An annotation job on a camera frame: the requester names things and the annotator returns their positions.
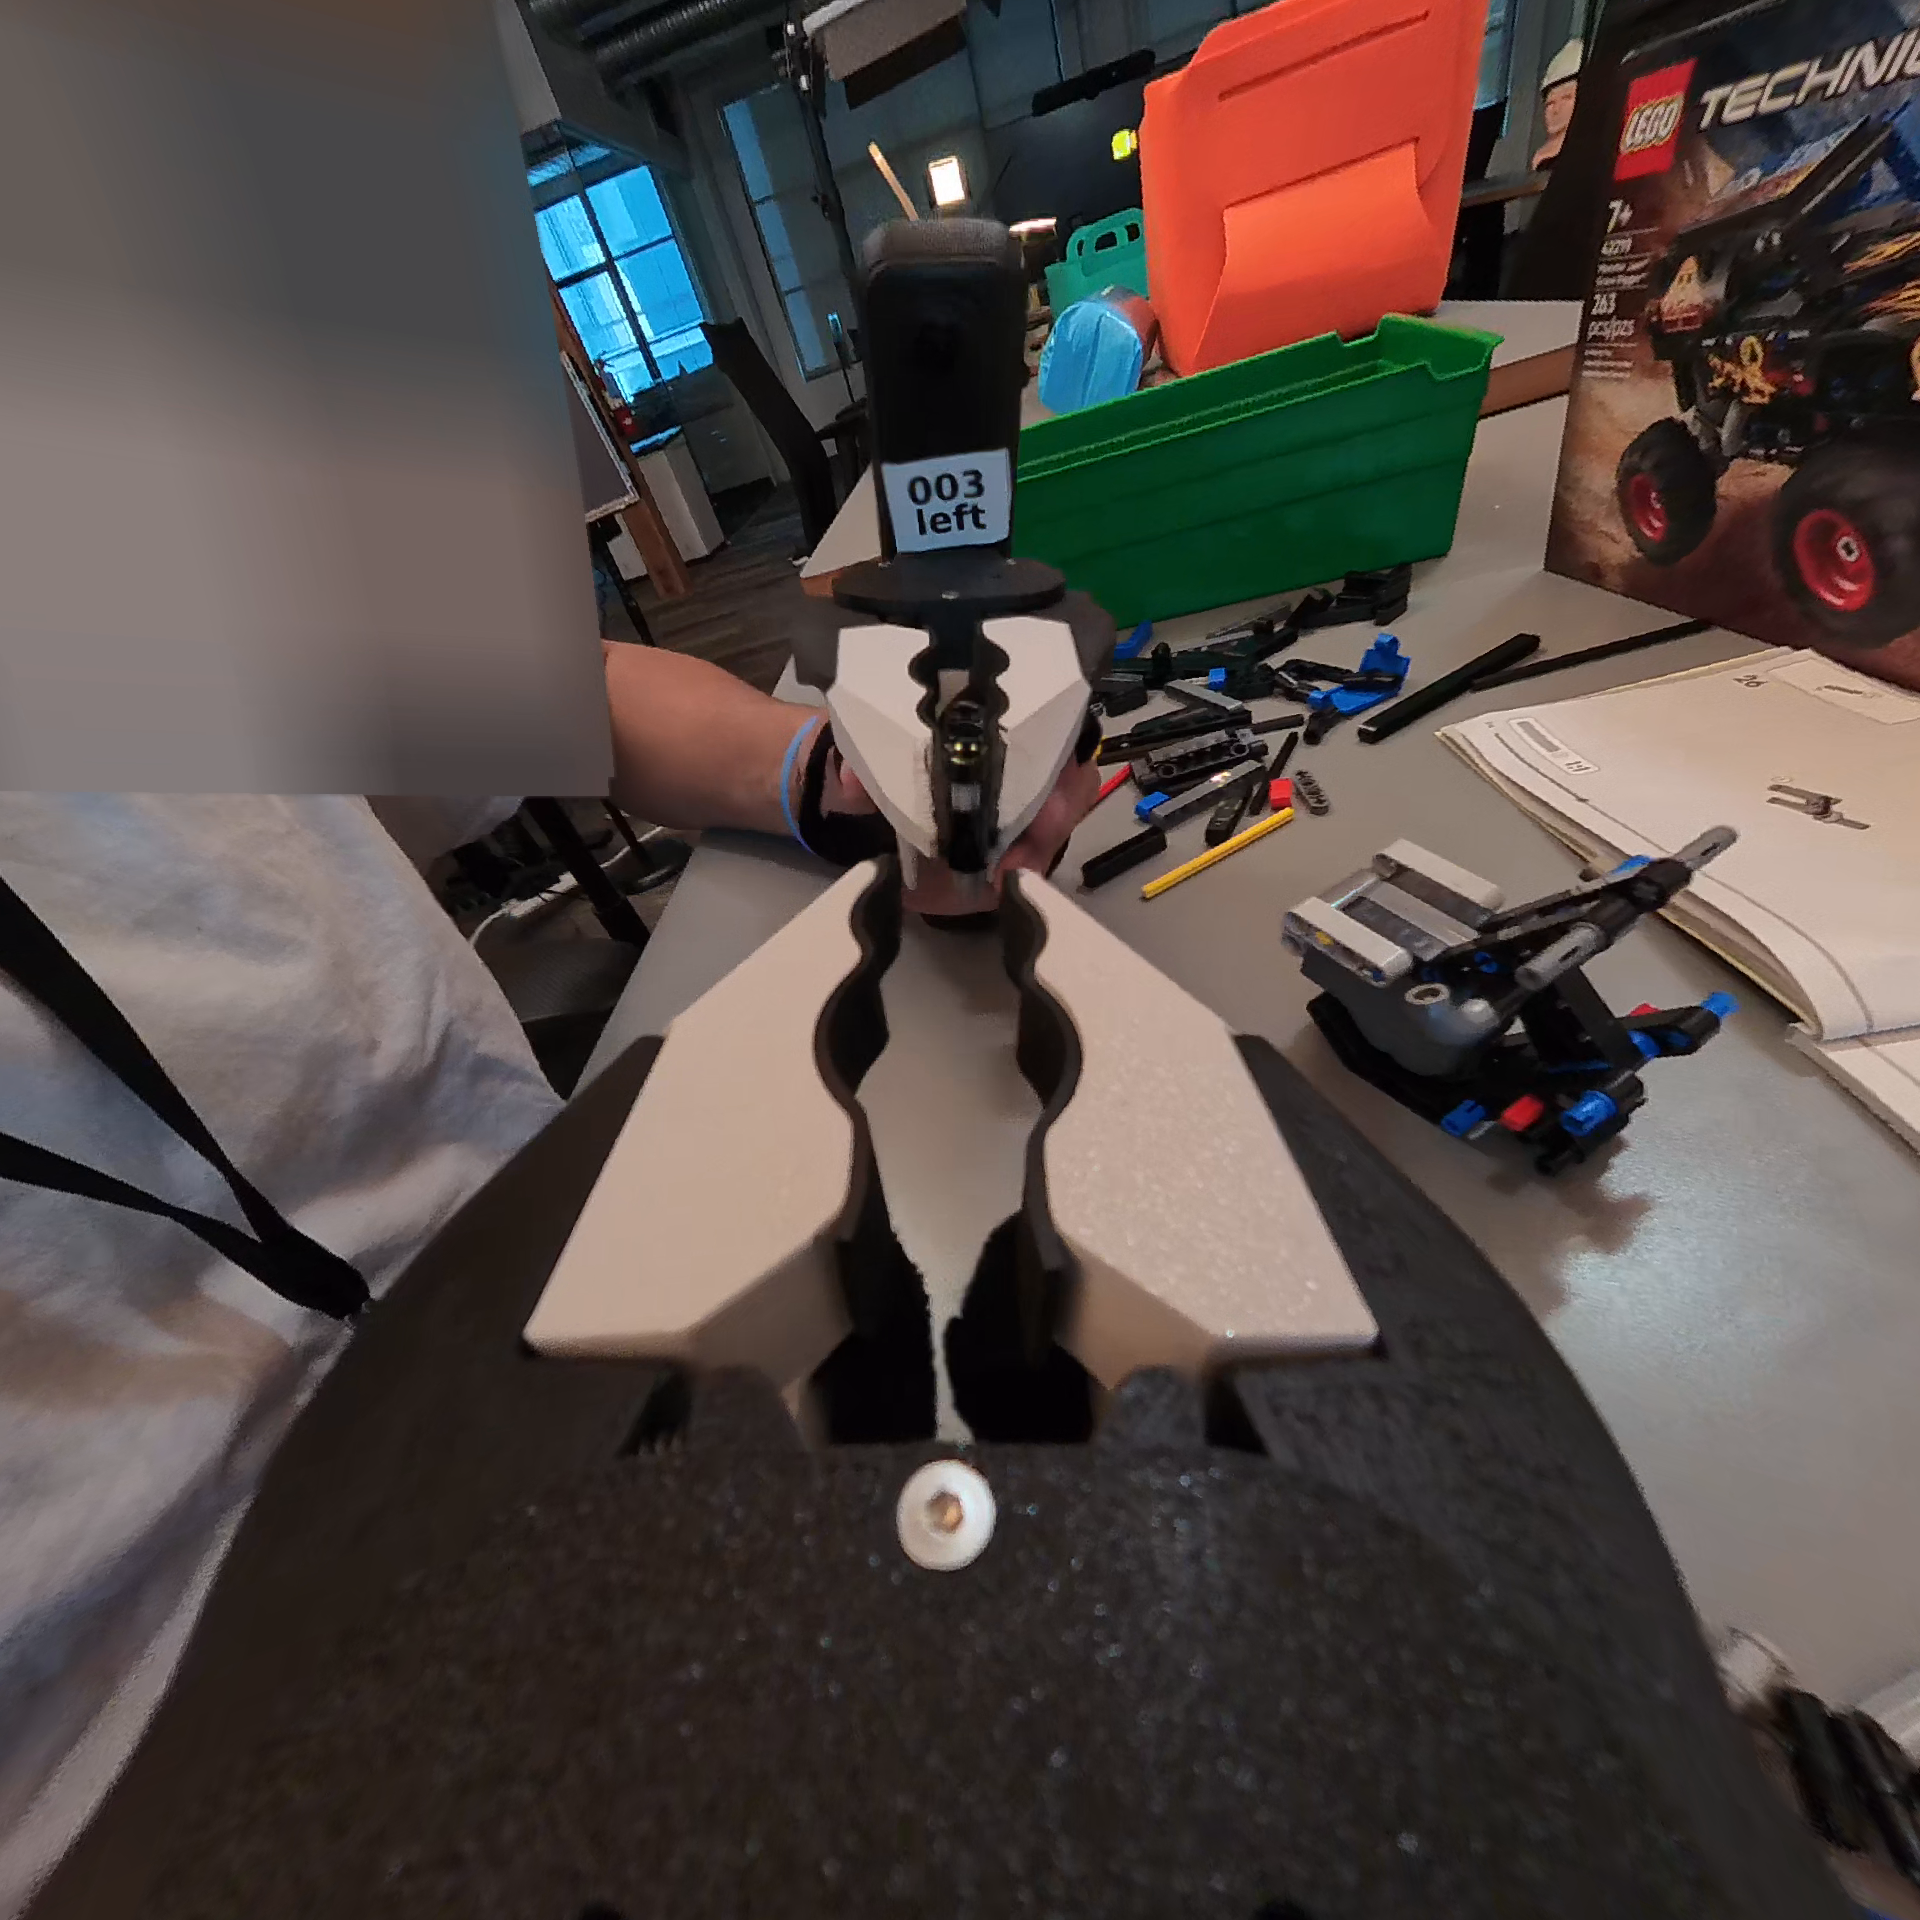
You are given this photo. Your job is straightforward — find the long thin black axle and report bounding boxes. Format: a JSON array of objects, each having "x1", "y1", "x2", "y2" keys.
[{"x1": 1471, "y1": 615, "x2": 1719, "y2": 695}]

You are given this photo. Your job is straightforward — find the blue lego bracket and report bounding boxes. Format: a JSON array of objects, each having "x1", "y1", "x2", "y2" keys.
[{"x1": 1307, "y1": 631, "x2": 1414, "y2": 713}]

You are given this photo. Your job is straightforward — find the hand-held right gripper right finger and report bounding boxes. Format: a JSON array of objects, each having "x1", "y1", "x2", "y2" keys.
[{"x1": 998, "y1": 871, "x2": 1384, "y2": 1403}]

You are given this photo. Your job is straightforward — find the yellow lego axle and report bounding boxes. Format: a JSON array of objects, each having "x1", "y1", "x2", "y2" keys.
[{"x1": 1142, "y1": 806, "x2": 1296, "y2": 902}]

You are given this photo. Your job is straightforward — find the light blue bag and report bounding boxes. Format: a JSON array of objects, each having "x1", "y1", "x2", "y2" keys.
[{"x1": 1035, "y1": 285, "x2": 1161, "y2": 413}]

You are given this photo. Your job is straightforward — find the orange plastic bin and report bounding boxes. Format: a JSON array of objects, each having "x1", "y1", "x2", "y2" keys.
[{"x1": 1142, "y1": 0, "x2": 1496, "y2": 376}]

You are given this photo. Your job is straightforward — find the person's white shirt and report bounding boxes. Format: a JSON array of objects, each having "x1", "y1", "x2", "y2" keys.
[{"x1": 0, "y1": 791, "x2": 571, "y2": 1893}]

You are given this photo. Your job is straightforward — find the long black lego bar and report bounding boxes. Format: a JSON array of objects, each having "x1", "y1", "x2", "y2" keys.
[{"x1": 1359, "y1": 632, "x2": 1545, "y2": 744}]

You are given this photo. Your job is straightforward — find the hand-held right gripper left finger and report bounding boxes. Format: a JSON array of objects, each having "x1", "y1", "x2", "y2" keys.
[{"x1": 522, "y1": 858, "x2": 904, "y2": 1418}]

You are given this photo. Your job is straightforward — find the partly built lego truck chassis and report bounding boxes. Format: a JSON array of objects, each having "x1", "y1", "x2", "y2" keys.
[{"x1": 1281, "y1": 824, "x2": 1742, "y2": 1178}]

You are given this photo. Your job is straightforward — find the person's left hand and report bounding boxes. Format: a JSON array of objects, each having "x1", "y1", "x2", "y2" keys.
[{"x1": 832, "y1": 720, "x2": 1104, "y2": 920}]

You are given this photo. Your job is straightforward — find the blue wristband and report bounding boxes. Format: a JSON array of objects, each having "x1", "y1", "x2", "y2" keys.
[{"x1": 777, "y1": 710, "x2": 831, "y2": 858}]

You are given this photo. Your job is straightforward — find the black lego connector grey axles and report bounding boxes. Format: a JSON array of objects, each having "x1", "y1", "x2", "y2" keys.
[{"x1": 931, "y1": 690, "x2": 1000, "y2": 880}]

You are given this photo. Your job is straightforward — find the lego set box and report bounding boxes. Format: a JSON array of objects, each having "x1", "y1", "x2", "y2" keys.
[{"x1": 1544, "y1": 0, "x2": 1920, "y2": 695}]

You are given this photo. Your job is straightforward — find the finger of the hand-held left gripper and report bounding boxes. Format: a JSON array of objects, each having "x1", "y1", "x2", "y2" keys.
[
  {"x1": 823, "y1": 621, "x2": 951, "y2": 889},
  {"x1": 978, "y1": 613, "x2": 1097, "y2": 880}
]

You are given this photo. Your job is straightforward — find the pile of lego beams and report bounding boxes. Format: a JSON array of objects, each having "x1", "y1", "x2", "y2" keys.
[{"x1": 1076, "y1": 561, "x2": 1419, "y2": 894}]

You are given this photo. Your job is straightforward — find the black lanyard strap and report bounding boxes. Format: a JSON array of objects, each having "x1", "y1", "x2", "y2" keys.
[{"x1": 0, "y1": 877, "x2": 376, "y2": 1325}]

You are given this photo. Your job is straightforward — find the white instruction booklet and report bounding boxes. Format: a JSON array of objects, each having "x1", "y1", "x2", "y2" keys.
[{"x1": 1435, "y1": 645, "x2": 1920, "y2": 1155}]

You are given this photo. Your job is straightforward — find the green plastic bin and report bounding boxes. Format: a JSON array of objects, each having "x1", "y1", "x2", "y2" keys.
[{"x1": 1014, "y1": 310, "x2": 1505, "y2": 627}]

